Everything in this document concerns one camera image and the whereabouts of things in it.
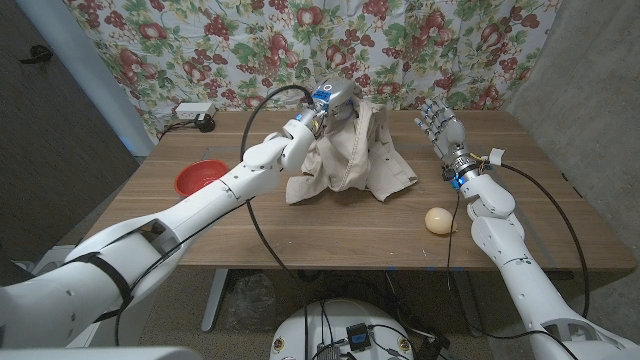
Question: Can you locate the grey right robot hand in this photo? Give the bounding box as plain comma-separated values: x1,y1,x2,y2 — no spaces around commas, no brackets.
413,98,481,179

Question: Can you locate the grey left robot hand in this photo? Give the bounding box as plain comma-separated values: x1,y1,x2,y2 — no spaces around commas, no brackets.
298,77,364,136

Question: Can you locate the beige jacket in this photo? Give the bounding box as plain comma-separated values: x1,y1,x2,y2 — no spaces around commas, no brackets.
284,98,419,205

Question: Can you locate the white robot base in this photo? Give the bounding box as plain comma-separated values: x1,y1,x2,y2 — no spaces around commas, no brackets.
269,298,415,360

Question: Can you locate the cream egg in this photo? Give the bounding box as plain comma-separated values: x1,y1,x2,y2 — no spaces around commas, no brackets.
424,207,458,236

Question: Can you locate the red bowl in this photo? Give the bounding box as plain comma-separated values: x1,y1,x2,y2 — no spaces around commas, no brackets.
173,159,231,198

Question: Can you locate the floral fruit print backdrop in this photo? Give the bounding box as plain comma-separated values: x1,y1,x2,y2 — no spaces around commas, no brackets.
63,0,564,144

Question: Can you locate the black power plug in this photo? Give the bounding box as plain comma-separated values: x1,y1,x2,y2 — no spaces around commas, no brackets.
194,113,217,134

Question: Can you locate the white power strip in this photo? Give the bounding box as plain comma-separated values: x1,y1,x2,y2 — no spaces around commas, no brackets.
174,102,218,120

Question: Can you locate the clear plastic bag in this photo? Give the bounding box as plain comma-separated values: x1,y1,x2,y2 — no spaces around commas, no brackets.
227,272,279,326

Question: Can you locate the black box with blue label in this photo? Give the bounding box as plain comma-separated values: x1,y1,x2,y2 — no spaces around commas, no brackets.
346,322,372,352

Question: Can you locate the white table leg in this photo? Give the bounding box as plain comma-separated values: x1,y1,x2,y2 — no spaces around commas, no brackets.
200,268,229,333

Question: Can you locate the pale grey column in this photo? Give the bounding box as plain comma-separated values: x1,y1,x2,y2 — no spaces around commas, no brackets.
14,0,156,157

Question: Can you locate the white robot torso edge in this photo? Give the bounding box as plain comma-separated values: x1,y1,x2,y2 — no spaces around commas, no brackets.
0,347,202,360

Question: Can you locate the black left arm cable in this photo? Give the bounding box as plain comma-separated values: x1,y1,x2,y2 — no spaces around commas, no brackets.
113,83,314,360

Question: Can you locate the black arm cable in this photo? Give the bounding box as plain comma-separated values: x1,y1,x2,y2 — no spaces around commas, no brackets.
113,83,314,360
446,162,594,360

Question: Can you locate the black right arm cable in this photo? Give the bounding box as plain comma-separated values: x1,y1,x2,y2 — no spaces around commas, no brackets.
446,162,594,360

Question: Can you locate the black power cord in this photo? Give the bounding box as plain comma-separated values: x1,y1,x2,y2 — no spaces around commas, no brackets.
157,119,199,141

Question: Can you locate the black wall hook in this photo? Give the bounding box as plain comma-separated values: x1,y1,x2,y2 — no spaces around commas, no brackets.
19,44,54,65

